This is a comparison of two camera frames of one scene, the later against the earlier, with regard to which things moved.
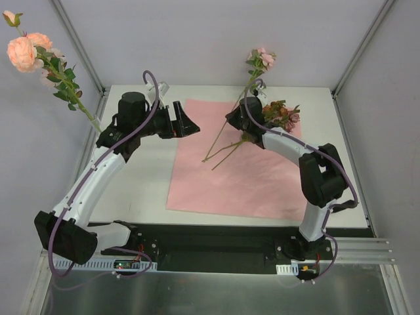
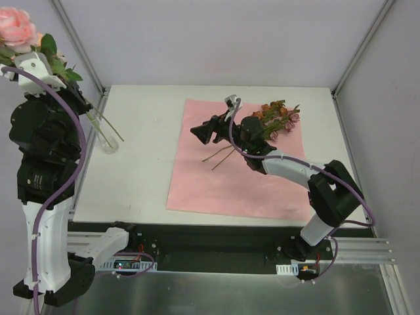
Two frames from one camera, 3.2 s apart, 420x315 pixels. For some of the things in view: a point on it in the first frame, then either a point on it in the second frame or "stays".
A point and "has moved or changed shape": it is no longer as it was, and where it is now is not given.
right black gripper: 237,119 -> 214,125
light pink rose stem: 65,78 has moved or changed shape
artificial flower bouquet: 276,113 stays
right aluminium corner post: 336,90 stays
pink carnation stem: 259,60 -> 6,56
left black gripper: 170,121 -> 76,95
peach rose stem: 29,52 has moved or changed shape
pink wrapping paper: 216,171 stays
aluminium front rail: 344,250 stays
